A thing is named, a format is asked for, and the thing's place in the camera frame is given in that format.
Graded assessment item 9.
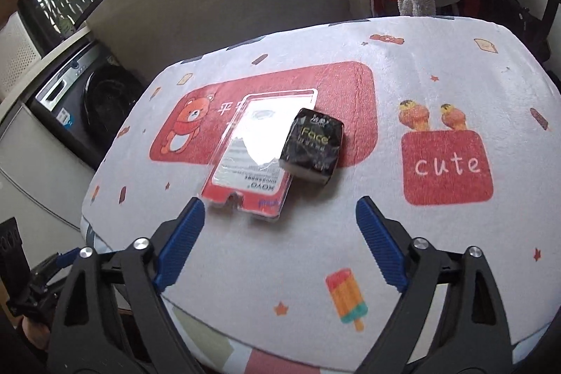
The white cartoon printed blanket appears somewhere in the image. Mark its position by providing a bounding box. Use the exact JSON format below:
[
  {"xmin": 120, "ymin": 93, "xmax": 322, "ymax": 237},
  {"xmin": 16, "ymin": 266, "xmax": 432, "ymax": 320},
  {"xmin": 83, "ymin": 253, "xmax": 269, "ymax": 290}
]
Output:
[{"xmin": 82, "ymin": 17, "xmax": 560, "ymax": 372}]

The grey front-load washing machine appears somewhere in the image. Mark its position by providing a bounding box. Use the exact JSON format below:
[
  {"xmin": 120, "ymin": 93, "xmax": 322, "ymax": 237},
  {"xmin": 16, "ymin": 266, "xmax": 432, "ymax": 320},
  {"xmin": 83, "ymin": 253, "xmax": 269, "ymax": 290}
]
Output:
[{"xmin": 28, "ymin": 42, "xmax": 146, "ymax": 169}]

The black Face tissue pack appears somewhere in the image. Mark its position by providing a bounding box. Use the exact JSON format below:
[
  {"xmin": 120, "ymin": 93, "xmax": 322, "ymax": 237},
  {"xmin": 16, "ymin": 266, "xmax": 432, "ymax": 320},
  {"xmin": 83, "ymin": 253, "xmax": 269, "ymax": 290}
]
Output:
[{"xmin": 279, "ymin": 108, "xmax": 344, "ymax": 185}]

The red phone case package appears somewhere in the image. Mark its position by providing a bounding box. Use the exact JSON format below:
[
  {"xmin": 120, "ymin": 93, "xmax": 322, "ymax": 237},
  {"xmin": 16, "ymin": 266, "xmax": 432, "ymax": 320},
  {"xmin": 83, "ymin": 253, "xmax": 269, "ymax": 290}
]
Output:
[{"xmin": 201, "ymin": 88, "xmax": 318, "ymax": 220}]

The person's left hand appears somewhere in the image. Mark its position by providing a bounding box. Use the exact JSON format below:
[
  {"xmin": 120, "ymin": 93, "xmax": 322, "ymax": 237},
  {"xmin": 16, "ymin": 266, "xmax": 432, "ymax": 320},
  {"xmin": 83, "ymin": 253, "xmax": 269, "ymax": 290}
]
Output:
[{"xmin": 22, "ymin": 316, "xmax": 50, "ymax": 351}]

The white perforated cabinet panel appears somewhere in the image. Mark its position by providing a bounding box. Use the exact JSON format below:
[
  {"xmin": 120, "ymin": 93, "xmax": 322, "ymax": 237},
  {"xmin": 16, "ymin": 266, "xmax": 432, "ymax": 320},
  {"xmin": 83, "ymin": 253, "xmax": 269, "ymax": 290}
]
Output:
[{"xmin": 0, "ymin": 12, "xmax": 41, "ymax": 100}]

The geometric patterned table cover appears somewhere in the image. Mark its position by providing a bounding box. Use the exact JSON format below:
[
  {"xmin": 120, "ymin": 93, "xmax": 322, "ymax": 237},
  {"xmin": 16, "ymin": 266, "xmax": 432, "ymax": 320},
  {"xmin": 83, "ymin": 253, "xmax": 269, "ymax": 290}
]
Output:
[{"xmin": 80, "ymin": 216, "xmax": 557, "ymax": 373}]

